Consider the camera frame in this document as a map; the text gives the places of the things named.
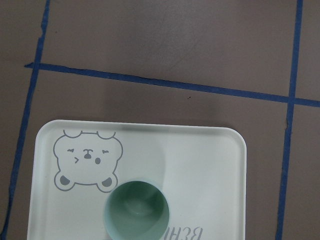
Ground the green cup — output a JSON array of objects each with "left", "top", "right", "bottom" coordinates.
[{"left": 103, "top": 180, "right": 170, "bottom": 240}]

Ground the white bear tray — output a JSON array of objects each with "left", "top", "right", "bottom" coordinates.
[{"left": 27, "top": 120, "right": 247, "bottom": 240}]

